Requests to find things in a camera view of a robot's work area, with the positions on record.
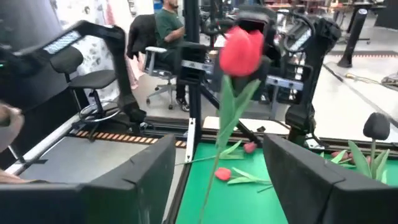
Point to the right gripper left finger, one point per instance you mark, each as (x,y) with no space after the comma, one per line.
(140,193)

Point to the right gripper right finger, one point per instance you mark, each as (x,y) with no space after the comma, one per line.
(295,180)

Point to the pink tulips bunch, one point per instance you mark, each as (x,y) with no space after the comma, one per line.
(250,147)

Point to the red tulips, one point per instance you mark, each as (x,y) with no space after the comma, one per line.
(349,157)

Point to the bright red artificial tulip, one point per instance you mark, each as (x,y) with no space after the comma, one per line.
(223,174)
(242,51)

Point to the black artificial tulip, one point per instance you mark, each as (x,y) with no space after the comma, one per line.
(377,126)

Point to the black background robot arm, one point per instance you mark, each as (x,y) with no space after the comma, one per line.
(118,56)

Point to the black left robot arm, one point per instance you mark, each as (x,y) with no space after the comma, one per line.
(320,46)

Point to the grey striped-edge floor mat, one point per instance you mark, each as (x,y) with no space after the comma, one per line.
(93,158)

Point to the green table mat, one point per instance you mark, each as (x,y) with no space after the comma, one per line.
(242,205)

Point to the black drafting stool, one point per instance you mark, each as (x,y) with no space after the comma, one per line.
(93,79)

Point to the grey office chair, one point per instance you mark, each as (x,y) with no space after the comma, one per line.
(155,67)

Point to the black cylindrical floor stand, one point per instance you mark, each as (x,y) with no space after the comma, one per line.
(354,37)

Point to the black jacket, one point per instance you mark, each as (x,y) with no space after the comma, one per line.
(141,34)

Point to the person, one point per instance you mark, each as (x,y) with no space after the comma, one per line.
(166,28)

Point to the white floral curtain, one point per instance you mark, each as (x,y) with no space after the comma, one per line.
(93,12)

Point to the black frame strut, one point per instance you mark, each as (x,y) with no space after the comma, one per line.
(192,31)

